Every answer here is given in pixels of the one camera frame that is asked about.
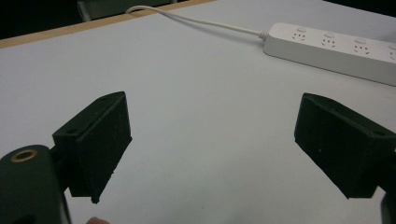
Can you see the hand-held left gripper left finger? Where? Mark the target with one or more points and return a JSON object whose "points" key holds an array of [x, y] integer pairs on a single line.
{"points": [[99, 140]]}

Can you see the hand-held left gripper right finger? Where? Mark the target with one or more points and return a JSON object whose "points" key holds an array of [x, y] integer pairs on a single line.
{"points": [[339, 146]]}

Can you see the white power strip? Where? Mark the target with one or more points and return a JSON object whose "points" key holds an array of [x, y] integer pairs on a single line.
{"points": [[334, 51]]}

